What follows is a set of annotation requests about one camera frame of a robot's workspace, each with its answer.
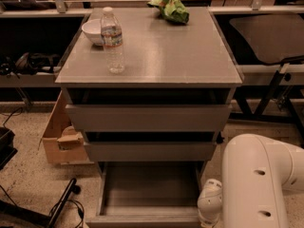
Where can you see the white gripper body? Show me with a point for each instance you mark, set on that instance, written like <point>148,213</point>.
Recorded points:
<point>207,202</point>

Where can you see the grey bottom drawer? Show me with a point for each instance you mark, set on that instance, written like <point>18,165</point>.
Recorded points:
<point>154,194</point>

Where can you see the grey drawer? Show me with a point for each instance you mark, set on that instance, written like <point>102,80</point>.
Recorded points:
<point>154,194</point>
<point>148,118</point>
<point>149,151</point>

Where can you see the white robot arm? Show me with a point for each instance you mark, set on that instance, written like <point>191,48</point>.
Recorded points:
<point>255,172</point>

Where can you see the grey middle drawer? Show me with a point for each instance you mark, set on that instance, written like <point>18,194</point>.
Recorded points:
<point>149,151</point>

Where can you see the grey drawer cabinet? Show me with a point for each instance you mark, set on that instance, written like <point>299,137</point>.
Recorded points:
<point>170,102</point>

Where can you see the grey top drawer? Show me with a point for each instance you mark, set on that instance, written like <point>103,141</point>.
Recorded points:
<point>148,118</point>

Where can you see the cardboard box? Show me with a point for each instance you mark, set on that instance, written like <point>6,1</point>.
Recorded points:
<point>62,143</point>

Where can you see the green chip bag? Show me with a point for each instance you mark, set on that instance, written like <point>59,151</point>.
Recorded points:
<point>171,10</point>

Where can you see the clear plastic water bottle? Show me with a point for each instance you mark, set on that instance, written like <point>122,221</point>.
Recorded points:
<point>112,40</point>

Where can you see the white bowl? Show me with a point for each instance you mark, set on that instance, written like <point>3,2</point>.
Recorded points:
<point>92,31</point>

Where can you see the black box at left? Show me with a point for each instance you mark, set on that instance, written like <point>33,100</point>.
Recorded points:
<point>7,150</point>

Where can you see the metal shelf frame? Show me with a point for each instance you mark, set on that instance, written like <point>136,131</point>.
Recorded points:
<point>28,79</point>

